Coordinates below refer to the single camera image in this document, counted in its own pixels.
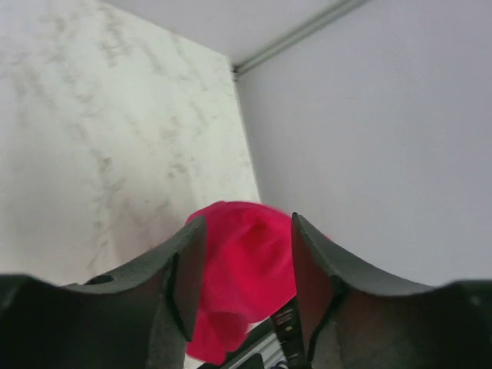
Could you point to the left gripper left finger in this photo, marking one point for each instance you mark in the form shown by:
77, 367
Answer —
139, 315

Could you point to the crimson red t shirt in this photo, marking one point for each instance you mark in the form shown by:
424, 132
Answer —
248, 275

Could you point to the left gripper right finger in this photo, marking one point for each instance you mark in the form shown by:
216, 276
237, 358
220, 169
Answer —
355, 315

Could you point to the right aluminium frame post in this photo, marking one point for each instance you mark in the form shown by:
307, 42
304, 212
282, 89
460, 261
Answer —
297, 34

